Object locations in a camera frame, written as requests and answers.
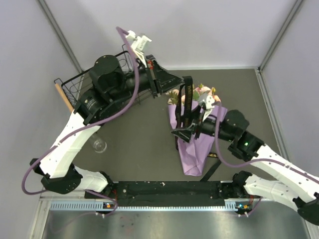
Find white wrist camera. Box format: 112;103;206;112
126;30;152;60
198;93;215;122

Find black wire basket wooden handles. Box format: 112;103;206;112
54;44;133;112

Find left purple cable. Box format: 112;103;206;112
21;26;140;216

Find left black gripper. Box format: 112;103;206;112
108;54;185;102

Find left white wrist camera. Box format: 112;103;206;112
126;30;152;60

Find clear glass vase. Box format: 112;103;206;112
90;134;107;153

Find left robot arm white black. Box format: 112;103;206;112
31;54;184;198

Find black ribbon gold lettering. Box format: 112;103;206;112
174;76;222;182

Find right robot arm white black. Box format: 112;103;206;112
172;107;319;225

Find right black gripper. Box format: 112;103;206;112
170;105;235;143

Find purple wrapping paper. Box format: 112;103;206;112
168;105;215;176

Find grey slotted cable duct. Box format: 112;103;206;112
49;201;252;212

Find pink flower bouquet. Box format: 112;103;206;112
165;84;221;105

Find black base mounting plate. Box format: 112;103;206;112
100;181;243;200

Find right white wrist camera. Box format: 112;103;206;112
198;93;215;122

